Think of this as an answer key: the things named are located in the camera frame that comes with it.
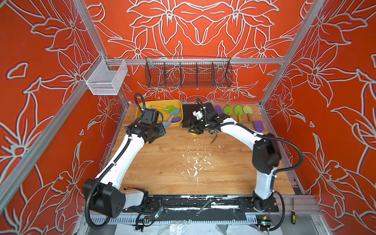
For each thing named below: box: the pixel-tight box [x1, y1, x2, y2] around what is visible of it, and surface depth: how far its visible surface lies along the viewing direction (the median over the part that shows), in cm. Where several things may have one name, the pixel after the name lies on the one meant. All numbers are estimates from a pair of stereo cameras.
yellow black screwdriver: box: [290, 210, 297, 225], surface depth 71 cm
